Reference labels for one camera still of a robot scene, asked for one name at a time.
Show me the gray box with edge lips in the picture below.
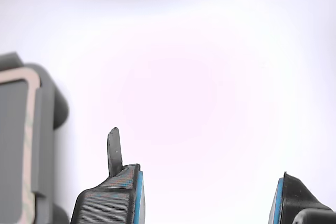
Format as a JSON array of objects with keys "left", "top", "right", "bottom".
[{"left": 0, "top": 52, "right": 70, "bottom": 224}]

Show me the beige rectangular frame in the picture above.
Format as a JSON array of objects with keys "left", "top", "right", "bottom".
[{"left": 0, "top": 66, "right": 43, "bottom": 224}]

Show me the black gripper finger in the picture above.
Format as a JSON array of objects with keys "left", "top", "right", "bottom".
[
  {"left": 267, "top": 171, "right": 336, "bottom": 224},
  {"left": 70, "top": 126, "right": 145, "bottom": 224}
]

